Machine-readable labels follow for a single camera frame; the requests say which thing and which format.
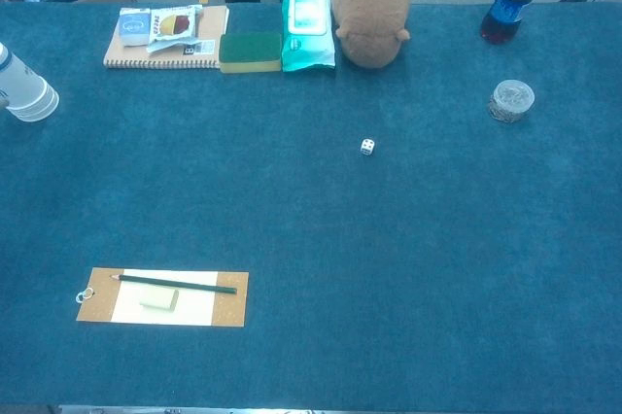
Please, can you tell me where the small white tissue pack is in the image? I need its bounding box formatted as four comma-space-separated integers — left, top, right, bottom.
118, 7, 153, 48

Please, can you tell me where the white snack packet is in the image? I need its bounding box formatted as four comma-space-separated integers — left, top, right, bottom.
146, 4, 204, 54

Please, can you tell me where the tan spiral notebook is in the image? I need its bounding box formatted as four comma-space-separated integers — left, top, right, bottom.
102, 5, 230, 70

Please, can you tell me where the beige eraser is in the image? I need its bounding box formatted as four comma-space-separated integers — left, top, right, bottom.
139, 288, 180, 311

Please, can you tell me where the green and yellow sponge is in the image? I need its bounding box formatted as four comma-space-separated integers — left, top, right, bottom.
218, 32, 284, 75

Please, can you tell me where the dark green pencil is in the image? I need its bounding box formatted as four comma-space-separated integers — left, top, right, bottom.
110, 273, 238, 295

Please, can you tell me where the cream paper sheet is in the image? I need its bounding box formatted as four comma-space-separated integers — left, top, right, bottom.
111, 268, 219, 326

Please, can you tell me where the cork clipboard with paper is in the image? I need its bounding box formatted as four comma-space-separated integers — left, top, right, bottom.
76, 266, 250, 328

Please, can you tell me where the teal wet wipes pack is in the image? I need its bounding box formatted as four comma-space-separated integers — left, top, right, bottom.
281, 0, 337, 74

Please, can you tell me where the blue tablecloth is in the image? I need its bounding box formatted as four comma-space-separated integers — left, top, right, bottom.
0, 1, 622, 410

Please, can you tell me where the brown plush toy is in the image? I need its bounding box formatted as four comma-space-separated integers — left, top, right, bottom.
331, 0, 413, 69

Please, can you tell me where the clear jar of clips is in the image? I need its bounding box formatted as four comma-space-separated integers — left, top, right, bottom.
487, 79, 536, 123

